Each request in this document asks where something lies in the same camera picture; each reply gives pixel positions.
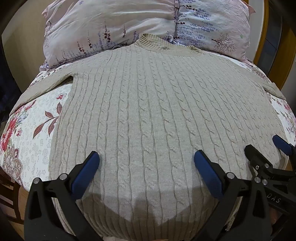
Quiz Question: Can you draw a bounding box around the floral bedspread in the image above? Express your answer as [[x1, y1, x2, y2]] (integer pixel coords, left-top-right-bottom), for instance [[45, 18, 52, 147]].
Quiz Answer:
[[0, 54, 296, 195]]

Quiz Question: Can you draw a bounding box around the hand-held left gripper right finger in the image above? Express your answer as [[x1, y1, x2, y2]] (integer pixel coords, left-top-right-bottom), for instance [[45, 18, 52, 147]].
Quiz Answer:
[[194, 149, 272, 241]]

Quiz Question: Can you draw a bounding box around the beige cable-knit sweater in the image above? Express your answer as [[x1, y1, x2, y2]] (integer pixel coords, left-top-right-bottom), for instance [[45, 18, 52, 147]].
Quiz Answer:
[[17, 34, 288, 240]]

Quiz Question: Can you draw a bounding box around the pink floral pillow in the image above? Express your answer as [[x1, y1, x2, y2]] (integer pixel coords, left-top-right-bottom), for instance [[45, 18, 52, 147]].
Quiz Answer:
[[39, 0, 179, 72]]

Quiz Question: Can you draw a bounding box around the yellow wooden wall frame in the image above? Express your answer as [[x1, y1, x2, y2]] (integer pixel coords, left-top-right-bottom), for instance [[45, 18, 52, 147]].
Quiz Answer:
[[253, 0, 296, 92]]

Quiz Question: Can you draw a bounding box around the wooden chair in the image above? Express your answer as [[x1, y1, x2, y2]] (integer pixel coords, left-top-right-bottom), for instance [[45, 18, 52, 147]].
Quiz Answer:
[[0, 166, 26, 233]]

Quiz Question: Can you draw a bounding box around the white blue floral pillow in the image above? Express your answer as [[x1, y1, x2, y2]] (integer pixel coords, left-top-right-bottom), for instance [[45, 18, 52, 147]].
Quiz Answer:
[[172, 0, 256, 63]]

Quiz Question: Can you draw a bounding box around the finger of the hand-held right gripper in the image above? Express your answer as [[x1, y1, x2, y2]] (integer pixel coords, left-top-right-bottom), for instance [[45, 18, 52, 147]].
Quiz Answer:
[[272, 135, 296, 156], [244, 145, 274, 184]]

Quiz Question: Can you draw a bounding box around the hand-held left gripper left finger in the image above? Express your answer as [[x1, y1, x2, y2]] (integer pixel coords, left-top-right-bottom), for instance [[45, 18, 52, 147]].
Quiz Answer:
[[24, 151, 102, 241]]

